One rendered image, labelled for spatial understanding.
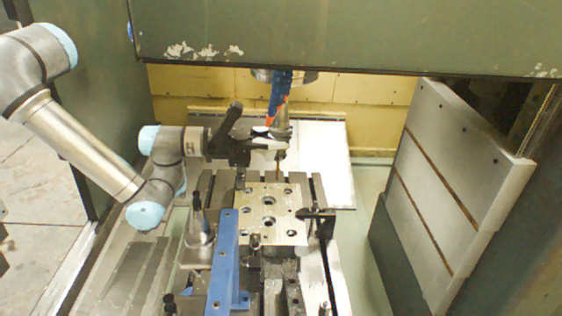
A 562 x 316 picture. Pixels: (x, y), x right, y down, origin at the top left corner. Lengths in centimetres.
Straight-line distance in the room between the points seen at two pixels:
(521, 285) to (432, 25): 57
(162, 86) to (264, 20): 157
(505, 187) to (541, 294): 23
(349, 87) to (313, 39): 151
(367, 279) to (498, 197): 79
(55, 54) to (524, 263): 105
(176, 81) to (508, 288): 165
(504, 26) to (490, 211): 43
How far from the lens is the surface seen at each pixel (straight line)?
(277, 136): 83
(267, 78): 72
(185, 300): 65
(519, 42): 53
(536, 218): 80
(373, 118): 206
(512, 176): 79
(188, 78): 191
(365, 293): 143
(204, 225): 70
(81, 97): 132
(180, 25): 44
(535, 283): 86
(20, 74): 82
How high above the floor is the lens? 175
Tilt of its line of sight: 34 degrees down
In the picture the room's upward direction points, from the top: 4 degrees clockwise
